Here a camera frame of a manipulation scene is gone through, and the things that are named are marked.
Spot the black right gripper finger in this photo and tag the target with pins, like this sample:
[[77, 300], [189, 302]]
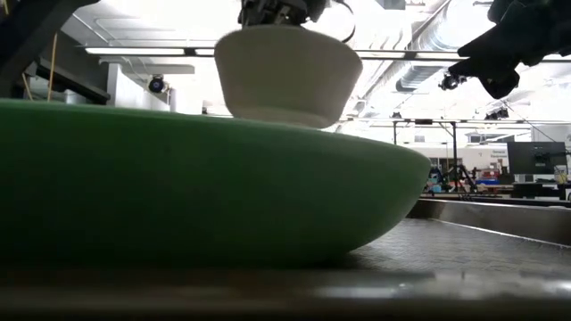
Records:
[[499, 80], [495, 44]]

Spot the grey bowl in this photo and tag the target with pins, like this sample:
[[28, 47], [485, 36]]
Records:
[[285, 76]]

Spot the green plate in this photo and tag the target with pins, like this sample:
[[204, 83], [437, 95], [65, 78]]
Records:
[[178, 187]]

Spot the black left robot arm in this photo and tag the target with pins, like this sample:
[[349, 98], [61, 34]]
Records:
[[27, 40]]

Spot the brown plastic tray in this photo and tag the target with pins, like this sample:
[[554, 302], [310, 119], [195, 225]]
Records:
[[446, 249]]

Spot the black computer monitor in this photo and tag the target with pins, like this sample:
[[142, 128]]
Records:
[[535, 158]]

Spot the black tripod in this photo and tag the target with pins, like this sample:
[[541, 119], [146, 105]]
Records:
[[461, 176]]

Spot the ceiling light strip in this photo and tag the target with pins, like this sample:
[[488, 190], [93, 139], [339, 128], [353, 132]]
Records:
[[134, 51]]

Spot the black ceiling-mounted camera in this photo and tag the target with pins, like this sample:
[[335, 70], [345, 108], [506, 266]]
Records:
[[450, 82], [157, 84]]

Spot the black metal gantry frame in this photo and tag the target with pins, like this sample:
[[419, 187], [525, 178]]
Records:
[[454, 142]]

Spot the silver ceiling duct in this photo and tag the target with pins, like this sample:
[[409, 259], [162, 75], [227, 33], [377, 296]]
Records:
[[419, 76]]

